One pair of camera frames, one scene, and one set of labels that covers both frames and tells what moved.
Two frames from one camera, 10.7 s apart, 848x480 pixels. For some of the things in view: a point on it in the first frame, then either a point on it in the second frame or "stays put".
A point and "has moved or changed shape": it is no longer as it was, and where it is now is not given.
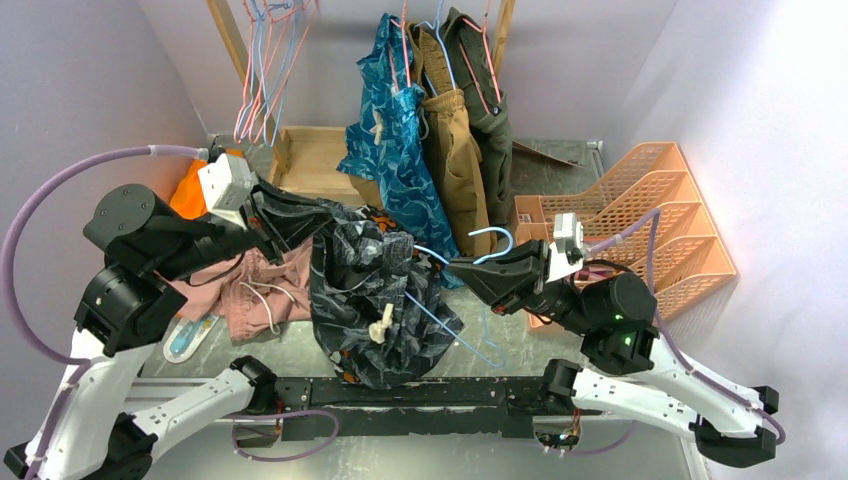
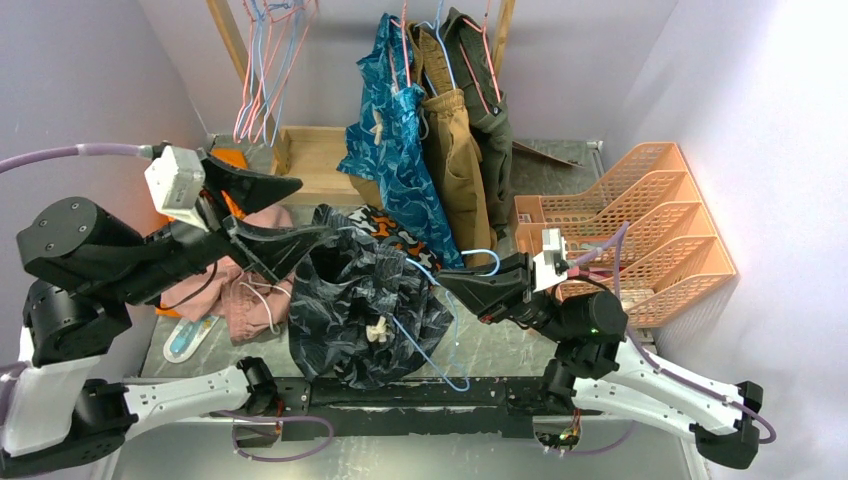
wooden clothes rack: (316, 159) stays put
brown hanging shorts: (457, 156) stays put
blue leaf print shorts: (388, 143) stays put
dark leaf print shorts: (375, 300) has moved or changed shape
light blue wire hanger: (490, 257) -> (438, 281)
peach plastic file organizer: (651, 217) stays put
